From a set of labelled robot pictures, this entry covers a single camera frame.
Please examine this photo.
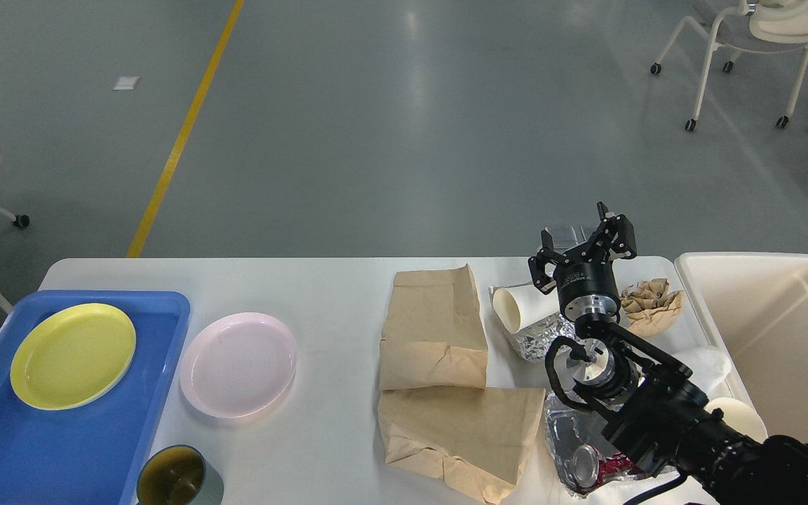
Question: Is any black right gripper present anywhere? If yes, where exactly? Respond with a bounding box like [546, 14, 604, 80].
[528, 202, 638, 323]

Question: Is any pink plate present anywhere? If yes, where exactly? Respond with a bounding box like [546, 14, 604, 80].
[180, 312, 297, 422]

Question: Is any teal mug yellow inside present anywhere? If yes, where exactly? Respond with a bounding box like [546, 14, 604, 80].
[137, 445, 225, 504]

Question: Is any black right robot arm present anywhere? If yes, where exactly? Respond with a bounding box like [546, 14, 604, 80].
[527, 202, 808, 504]

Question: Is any white paper cup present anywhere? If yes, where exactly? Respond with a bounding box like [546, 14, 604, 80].
[492, 284, 560, 335]
[704, 397, 769, 443]

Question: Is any crumpled brown paper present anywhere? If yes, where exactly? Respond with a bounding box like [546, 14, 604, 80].
[619, 278, 685, 339]

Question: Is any crumpled aluminium foil upper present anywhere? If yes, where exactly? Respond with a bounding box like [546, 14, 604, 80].
[490, 285, 575, 363]

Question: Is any crumpled aluminium foil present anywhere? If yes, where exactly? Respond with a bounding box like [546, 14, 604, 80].
[543, 392, 678, 504]
[490, 285, 575, 363]

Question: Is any upper brown paper bag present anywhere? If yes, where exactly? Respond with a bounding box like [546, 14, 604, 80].
[379, 264, 488, 391]

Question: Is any brown paper bag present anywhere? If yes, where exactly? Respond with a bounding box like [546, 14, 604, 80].
[378, 386, 547, 504]
[379, 264, 488, 391]

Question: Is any crumpled aluminium foil lower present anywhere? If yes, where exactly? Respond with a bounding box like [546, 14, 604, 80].
[543, 392, 678, 504]

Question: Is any lower brown paper bag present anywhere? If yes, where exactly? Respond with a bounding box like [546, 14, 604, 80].
[378, 386, 547, 504]

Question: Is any crushed red soda can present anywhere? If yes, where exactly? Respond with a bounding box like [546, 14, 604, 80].
[568, 444, 638, 490]

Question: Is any white plastic bin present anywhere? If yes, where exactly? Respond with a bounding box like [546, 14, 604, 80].
[675, 252, 808, 443]

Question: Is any white paper cup lower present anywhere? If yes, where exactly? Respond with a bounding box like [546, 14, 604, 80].
[704, 397, 769, 443]

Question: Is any white chair on wheels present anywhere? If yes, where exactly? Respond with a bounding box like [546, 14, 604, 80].
[649, 1, 808, 132]

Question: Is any yellow plate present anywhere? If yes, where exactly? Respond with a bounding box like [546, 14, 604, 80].
[9, 303, 137, 410]

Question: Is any blue plastic tray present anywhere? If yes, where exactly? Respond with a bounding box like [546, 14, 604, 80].
[0, 290, 191, 504]

